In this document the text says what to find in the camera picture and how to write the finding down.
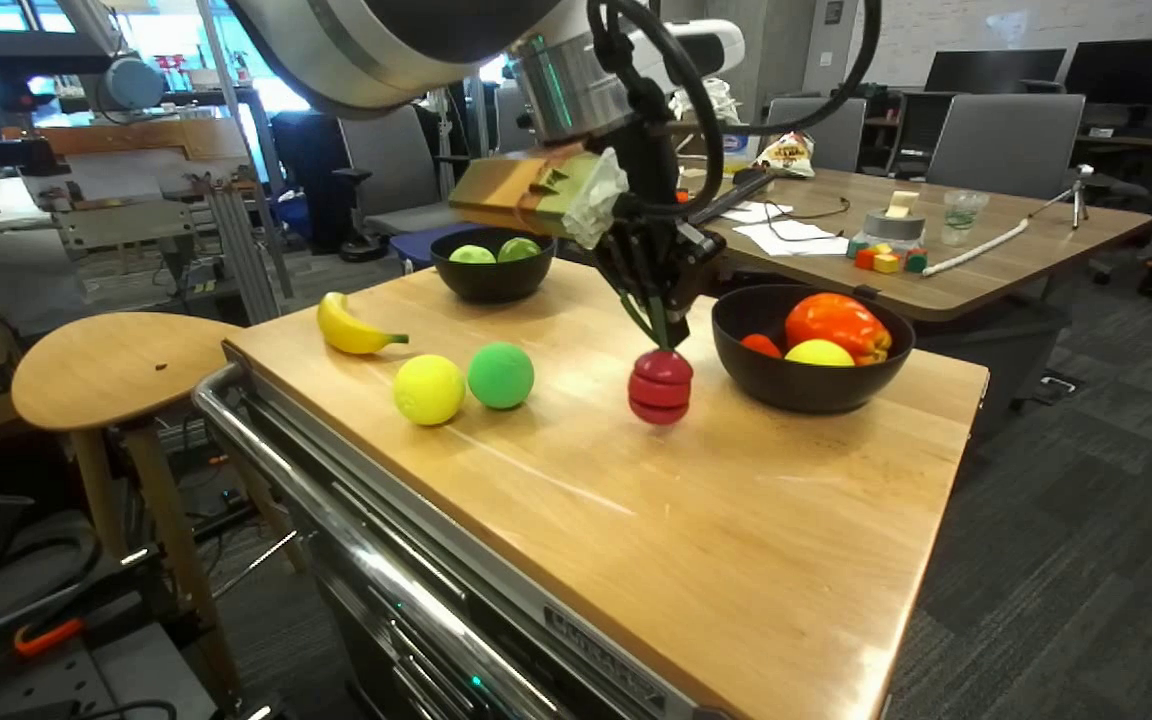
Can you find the white stick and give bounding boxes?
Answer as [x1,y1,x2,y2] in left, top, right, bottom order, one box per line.
[919,215,1037,280]

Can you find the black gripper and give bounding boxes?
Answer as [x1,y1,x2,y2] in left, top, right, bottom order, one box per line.
[593,194,729,351]

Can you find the beige cloth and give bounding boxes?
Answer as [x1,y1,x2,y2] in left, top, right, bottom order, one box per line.
[759,129,819,182]

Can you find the grey office chair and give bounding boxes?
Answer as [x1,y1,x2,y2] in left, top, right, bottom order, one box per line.
[759,94,872,177]
[924,94,1094,205]
[332,99,481,258]

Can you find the small silver tripod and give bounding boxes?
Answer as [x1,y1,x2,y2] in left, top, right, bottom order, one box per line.
[1051,162,1102,233]

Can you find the green fuzzy ball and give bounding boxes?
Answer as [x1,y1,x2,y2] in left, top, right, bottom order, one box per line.
[464,341,541,418]

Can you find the black plastic bowl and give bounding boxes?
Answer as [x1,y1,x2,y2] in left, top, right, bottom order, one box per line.
[430,222,556,308]
[710,280,919,420]

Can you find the green toy pear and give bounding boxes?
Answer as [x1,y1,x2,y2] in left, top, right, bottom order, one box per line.
[493,233,545,268]

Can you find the clear container with yellow item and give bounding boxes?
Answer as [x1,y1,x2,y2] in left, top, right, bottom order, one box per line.
[870,190,933,247]

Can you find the wooden conference table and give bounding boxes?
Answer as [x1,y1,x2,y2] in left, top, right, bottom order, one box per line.
[701,157,1152,334]

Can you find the orange red toy tomato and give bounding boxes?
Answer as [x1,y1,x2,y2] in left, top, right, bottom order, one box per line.
[782,290,896,370]

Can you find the yellow fuzzy ball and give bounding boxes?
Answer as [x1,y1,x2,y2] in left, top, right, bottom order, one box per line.
[392,351,469,432]

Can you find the yellow toy lemon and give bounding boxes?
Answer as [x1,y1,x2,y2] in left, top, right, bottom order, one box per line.
[783,336,862,373]

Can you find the yellow toy banana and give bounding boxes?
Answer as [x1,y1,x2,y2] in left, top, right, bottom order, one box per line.
[317,290,411,362]

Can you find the black computer monitor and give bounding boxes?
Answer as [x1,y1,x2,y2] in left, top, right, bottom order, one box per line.
[1064,38,1152,112]
[924,47,1071,95]

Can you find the round wooden stool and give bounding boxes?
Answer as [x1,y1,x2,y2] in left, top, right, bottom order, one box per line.
[9,308,249,711]

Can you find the small red textured ball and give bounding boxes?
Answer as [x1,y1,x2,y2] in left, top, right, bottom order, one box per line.
[737,329,788,363]

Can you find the long black device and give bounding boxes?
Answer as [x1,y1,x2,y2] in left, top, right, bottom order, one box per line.
[722,163,788,215]

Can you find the aluminium frame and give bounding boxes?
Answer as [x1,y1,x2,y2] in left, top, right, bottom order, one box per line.
[193,171,288,329]

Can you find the white paper sheets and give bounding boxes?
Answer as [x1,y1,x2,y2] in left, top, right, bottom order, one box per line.
[723,197,854,260]

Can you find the clear plastic cup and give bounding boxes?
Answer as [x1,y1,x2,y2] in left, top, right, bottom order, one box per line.
[941,190,994,233]

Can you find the silver cart handle bar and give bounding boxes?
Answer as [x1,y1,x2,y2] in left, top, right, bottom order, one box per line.
[193,363,541,720]

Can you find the orange clamp handle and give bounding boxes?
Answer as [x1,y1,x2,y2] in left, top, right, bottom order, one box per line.
[9,615,90,666]

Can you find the red toy radish green leaves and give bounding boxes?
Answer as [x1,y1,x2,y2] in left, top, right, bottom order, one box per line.
[623,317,698,432]

